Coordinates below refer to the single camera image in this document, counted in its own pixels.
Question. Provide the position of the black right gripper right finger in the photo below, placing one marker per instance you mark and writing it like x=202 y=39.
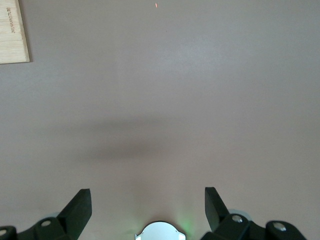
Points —
x=220 y=215

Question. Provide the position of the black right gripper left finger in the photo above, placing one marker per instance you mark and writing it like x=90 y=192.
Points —
x=75 y=215

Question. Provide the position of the brown table cover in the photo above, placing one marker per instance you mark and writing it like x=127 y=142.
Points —
x=175 y=75

